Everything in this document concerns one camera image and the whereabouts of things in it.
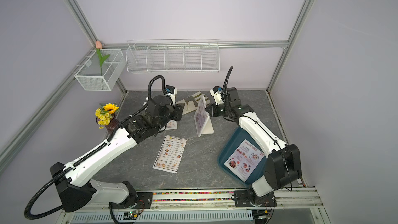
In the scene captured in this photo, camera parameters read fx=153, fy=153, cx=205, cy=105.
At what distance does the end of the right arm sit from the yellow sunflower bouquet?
53cm

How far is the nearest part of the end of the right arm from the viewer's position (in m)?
0.60

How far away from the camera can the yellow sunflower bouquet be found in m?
0.77
